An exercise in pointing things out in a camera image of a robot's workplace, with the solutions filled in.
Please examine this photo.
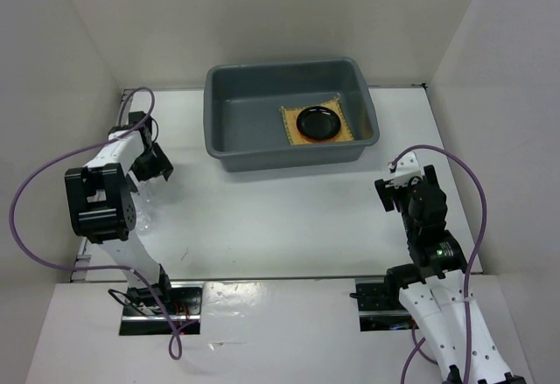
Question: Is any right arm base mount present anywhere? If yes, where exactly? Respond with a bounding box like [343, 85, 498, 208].
[349, 276, 414, 332]

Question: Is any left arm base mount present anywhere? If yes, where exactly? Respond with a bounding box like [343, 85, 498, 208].
[108, 282, 203, 336]

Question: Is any black round plate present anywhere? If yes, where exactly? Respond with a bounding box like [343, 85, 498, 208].
[296, 106, 342, 139]

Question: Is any grey plastic bin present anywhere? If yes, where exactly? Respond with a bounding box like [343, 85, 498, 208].
[203, 57, 380, 172]

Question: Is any woven bamboo mat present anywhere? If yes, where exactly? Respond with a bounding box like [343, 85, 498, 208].
[280, 97, 354, 145]

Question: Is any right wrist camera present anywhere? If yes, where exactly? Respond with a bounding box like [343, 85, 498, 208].
[388, 151, 421, 189]

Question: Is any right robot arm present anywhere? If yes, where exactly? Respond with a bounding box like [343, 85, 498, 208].
[374, 153, 525, 383]

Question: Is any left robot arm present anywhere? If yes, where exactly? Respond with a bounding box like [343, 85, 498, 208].
[65, 111, 174, 314]

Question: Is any orange round plate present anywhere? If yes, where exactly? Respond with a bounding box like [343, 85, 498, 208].
[301, 136, 338, 143]

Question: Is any clear glass dish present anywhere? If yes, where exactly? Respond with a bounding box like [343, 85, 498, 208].
[129, 181, 156, 212]

